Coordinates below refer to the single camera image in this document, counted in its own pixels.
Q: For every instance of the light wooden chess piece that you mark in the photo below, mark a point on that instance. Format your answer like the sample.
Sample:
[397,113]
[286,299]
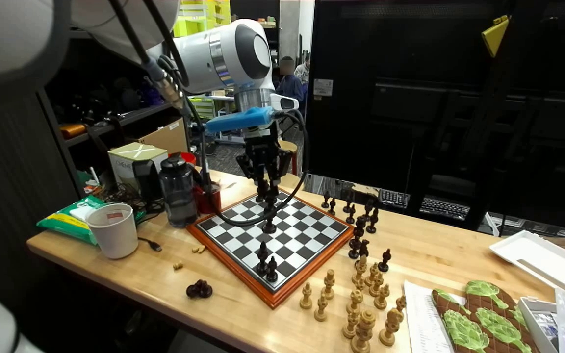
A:
[400,304]
[376,286]
[373,275]
[350,327]
[355,302]
[306,297]
[360,268]
[320,309]
[329,285]
[390,329]
[382,298]
[363,333]

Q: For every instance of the black keyboard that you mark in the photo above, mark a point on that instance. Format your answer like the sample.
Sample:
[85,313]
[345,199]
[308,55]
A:
[434,206]

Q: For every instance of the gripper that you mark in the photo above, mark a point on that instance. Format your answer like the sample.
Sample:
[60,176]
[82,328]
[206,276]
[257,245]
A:
[262,144]

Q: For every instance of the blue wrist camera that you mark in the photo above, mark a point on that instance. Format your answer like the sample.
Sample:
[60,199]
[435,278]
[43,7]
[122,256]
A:
[238,119]

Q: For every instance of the brown green oven mitt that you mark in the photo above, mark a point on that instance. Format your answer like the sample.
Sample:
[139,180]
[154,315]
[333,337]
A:
[483,318]

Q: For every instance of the white cardboard box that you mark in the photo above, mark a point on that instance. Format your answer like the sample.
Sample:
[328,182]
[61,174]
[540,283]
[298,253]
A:
[125,159]

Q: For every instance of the small tan crumb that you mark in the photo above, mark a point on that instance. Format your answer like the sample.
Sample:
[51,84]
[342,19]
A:
[178,265]
[198,249]

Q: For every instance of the wooden chessboard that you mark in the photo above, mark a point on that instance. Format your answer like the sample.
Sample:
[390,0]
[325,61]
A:
[282,245]

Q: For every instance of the brown cardboard box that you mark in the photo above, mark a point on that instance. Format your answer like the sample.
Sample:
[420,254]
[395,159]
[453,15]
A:
[167,137]

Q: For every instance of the person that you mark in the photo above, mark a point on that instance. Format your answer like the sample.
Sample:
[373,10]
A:
[290,83]
[304,71]

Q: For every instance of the black device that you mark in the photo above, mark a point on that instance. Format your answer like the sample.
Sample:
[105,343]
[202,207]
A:
[145,179]

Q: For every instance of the stack of green bins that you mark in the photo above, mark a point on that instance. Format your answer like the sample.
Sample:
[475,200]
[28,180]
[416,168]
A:
[199,17]

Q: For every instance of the dark shelf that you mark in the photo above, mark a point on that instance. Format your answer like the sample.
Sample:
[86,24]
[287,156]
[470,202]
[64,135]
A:
[91,98]

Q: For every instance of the large black screen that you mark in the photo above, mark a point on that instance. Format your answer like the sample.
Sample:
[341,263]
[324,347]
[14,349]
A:
[410,122]

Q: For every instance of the printed paper sheet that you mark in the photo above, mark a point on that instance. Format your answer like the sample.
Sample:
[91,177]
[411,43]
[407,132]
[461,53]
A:
[424,323]

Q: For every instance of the wooden stool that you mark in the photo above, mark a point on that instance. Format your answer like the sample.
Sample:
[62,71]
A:
[290,149]

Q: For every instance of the white paper cup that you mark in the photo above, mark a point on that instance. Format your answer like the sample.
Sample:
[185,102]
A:
[113,233]

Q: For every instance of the red mug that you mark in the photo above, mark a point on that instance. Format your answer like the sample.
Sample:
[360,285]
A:
[209,200]

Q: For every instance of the green wipes packet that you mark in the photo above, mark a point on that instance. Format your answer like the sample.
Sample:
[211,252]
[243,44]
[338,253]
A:
[66,220]

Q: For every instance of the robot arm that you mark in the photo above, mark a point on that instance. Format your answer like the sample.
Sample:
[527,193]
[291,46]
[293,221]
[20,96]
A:
[223,54]

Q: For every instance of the dark chess piece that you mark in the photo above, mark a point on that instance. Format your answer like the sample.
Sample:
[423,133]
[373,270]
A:
[359,228]
[269,224]
[272,270]
[332,207]
[368,211]
[199,289]
[350,215]
[325,201]
[364,248]
[262,259]
[385,261]
[355,247]
[347,204]
[372,222]

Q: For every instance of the white tray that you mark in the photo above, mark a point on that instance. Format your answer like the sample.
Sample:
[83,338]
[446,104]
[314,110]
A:
[542,260]

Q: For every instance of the dark water bottle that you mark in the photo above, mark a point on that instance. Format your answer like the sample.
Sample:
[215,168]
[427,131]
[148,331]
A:
[178,196]

